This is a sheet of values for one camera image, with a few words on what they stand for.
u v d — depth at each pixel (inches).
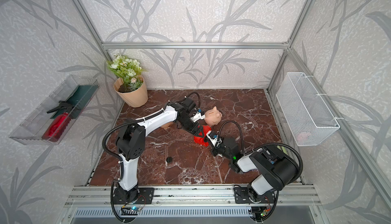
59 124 23.1
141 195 28.7
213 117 37.1
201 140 33.2
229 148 26.7
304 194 29.8
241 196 28.6
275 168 17.8
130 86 39.8
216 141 29.1
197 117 33.1
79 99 28.3
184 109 27.7
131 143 20.3
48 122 25.1
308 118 24.1
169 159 33.3
